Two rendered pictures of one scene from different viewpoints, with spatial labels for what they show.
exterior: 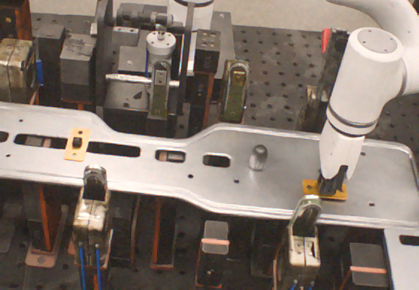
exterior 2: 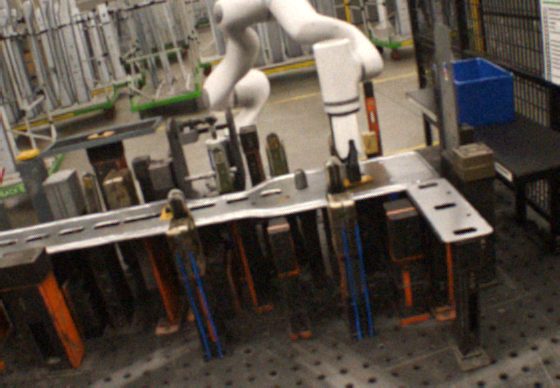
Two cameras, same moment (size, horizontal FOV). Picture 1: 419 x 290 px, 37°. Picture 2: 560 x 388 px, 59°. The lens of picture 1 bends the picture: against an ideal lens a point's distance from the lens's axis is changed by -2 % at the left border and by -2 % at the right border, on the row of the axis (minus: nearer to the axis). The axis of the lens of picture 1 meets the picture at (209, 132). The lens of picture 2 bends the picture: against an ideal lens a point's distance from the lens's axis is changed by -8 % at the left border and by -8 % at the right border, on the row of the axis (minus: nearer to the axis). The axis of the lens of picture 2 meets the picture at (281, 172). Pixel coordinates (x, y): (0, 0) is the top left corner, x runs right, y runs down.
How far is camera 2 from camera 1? 0.59 m
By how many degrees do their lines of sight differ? 25
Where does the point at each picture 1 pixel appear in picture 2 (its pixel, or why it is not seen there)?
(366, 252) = (396, 204)
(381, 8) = (332, 33)
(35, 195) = (148, 261)
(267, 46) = not seen: hidden behind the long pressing
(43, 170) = (146, 228)
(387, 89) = (350, 68)
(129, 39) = (191, 137)
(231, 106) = (276, 167)
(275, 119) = not seen: hidden behind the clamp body
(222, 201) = (279, 207)
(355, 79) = (326, 67)
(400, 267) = (422, 198)
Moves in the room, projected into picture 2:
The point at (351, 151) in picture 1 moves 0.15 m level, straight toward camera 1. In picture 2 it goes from (349, 125) to (335, 148)
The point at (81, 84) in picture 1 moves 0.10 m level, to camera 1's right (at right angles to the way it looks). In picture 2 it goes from (168, 186) to (202, 180)
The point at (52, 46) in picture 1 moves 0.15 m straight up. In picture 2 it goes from (142, 167) to (128, 117)
